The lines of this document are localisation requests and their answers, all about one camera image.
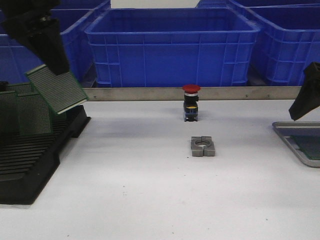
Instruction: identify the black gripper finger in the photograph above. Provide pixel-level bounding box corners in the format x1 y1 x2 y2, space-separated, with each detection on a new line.
288 62 320 121

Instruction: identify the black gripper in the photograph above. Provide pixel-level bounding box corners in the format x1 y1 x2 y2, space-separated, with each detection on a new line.
0 0 70 76

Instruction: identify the silver metal tray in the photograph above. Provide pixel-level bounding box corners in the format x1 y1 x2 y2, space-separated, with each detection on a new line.
272 121 320 168

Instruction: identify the black slotted board rack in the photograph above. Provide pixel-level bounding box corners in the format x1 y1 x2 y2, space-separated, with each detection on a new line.
0 105 91 205

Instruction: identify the blue left plastic crate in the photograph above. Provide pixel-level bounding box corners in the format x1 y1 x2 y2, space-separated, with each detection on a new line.
0 9 95 84

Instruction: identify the blue plastic crate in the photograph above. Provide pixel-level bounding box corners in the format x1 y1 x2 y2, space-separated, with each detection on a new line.
85 8 260 88
245 5 320 86
0 9 95 84

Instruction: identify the blue far left crate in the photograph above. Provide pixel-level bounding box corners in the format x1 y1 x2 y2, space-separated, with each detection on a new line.
53 0 111 11

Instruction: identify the blue right plastic crate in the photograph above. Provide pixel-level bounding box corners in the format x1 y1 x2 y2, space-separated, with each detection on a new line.
245 5 320 86

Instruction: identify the grey metal clamp block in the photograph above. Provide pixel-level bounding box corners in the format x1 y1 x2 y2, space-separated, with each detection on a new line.
190 136 216 157

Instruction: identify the red emergency stop button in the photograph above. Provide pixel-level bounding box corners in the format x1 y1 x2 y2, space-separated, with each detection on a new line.
182 84 201 122

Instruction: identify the blue centre plastic crate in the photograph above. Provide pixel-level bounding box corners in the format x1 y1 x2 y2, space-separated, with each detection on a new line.
85 8 260 88

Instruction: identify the blue far right crate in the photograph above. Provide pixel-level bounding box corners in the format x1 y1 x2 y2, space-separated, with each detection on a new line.
195 0 320 11

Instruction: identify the steel table edge rail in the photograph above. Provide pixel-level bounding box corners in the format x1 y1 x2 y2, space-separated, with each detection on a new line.
83 86 301 102

